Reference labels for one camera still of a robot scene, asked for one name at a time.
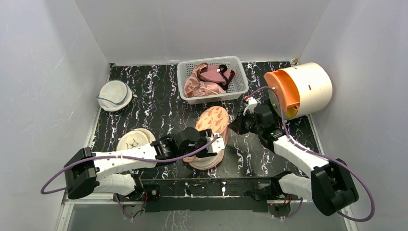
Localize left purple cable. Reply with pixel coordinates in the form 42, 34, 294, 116
40, 135, 220, 220

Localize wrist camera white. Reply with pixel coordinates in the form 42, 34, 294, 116
243, 97, 258, 116
206, 133, 225, 154

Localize round white mesh laundry bag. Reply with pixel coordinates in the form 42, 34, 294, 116
96, 80, 133, 112

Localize purple cable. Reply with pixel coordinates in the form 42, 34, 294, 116
243, 86, 376, 222
40, 135, 220, 220

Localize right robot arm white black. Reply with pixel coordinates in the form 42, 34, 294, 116
229, 105, 359, 216

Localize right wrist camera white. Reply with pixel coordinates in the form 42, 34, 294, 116
243, 97, 258, 116

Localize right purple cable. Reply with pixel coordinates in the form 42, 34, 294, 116
243, 86, 376, 222

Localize white orange toy washing drum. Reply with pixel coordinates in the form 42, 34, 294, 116
264, 63, 333, 120

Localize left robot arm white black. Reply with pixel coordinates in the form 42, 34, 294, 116
64, 127, 225, 200

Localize peach patterned mesh laundry bag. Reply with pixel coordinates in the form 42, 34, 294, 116
183, 106, 230, 170

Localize pink satin garment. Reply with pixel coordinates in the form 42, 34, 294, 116
183, 63, 226, 98

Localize aluminium frame rail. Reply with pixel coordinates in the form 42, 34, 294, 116
54, 105, 357, 231

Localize white plastic basket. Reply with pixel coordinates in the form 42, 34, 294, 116
177, 56, 249, 104

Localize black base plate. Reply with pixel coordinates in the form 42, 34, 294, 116
142, 177, 289, 212

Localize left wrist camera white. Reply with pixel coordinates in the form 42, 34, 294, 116
206, 133, 225, 154

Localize pink bra black trim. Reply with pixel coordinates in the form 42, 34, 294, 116
198, 64, 235, 90

